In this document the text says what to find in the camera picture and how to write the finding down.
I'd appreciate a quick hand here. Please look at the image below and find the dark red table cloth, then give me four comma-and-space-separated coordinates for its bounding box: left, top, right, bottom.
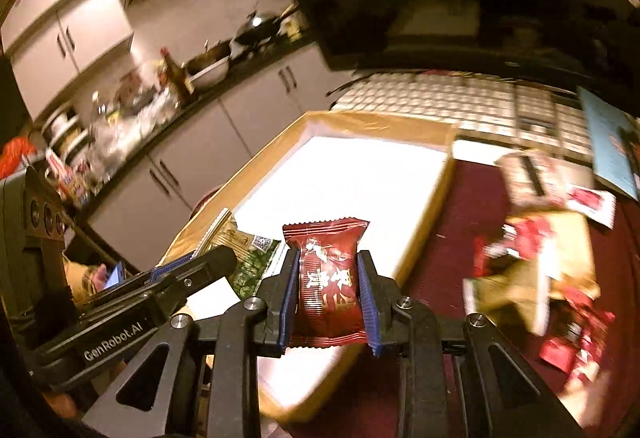
288, 162, 639, 437

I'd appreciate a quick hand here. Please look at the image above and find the red jujube snack packet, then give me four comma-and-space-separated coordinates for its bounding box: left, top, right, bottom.
282, 217, 369, 348

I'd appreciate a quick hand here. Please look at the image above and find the gold foil snack packet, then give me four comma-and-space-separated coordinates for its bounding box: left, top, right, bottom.
462, 212, 601, 336

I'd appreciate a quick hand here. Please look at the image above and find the gold-edged white tray box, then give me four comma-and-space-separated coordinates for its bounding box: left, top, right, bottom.
158, 110, 459, 425

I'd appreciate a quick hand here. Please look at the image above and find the white mechanical keyboard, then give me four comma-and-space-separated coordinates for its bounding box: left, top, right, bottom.
332, 71, 592, 165

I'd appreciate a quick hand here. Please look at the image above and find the red and white small sachet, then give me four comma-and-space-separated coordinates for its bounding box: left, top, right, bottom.
566, 186, 616, 229

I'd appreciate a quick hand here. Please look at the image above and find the metal pot on counter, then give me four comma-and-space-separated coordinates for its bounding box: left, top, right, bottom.
183, 40, 231, 92

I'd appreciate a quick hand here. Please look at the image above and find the green seaweed snack packet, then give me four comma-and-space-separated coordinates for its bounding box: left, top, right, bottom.
191, 207, 282, 299

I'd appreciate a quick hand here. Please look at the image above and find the black wok on stove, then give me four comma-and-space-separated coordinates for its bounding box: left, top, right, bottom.
233, 4, 299, 50

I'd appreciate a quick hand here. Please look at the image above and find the light blue booklet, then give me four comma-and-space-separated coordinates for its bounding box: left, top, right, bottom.
577, 87, 639, 201

